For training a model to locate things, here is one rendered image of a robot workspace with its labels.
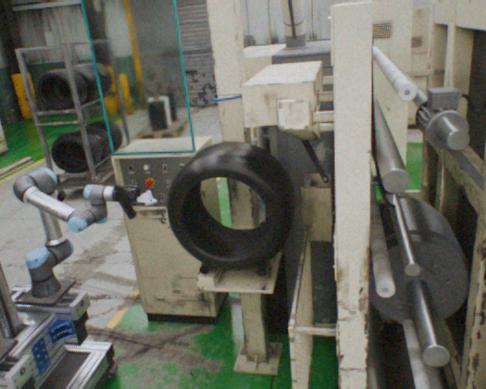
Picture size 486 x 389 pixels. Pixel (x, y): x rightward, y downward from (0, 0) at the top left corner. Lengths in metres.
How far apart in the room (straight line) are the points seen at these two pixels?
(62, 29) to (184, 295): 10.61
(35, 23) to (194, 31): 4.34
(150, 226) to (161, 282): 0.43
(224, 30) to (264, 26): 8.91
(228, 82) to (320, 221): 0.82
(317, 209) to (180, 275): 1.23
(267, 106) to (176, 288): 1.91
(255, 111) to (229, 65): 0.67
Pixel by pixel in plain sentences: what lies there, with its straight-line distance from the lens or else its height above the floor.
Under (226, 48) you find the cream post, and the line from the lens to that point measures 2.15.
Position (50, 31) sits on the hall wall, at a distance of 13.16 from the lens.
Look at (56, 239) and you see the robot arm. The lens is 2.60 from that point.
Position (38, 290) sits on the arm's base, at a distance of 2.61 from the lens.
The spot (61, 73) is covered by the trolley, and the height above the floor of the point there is 1.59.
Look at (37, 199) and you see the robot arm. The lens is 2.33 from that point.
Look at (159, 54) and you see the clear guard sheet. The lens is 2.64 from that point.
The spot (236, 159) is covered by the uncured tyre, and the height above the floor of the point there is 1.44.
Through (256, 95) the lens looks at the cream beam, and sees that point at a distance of 1.51.
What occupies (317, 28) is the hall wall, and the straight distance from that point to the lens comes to 11.00.
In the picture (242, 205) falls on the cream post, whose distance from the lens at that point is 2.33.
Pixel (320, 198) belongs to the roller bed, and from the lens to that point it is 2.19.
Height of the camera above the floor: 1.99
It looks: 21 degrees down
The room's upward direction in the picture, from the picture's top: 6 degrees counter-clockwise
